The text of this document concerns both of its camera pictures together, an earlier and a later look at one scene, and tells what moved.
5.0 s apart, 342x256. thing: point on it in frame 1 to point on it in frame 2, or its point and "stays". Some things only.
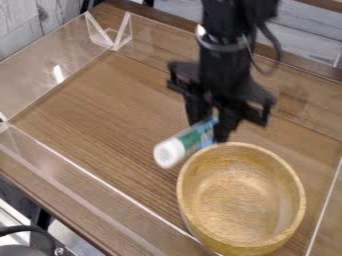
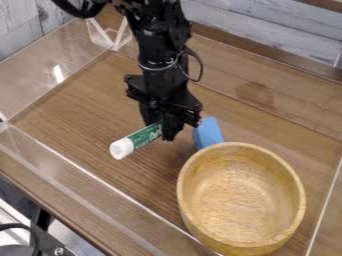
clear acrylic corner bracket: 113,39 stays
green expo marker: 170,152 to 124,147
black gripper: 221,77 to 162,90
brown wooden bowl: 243,198 stays
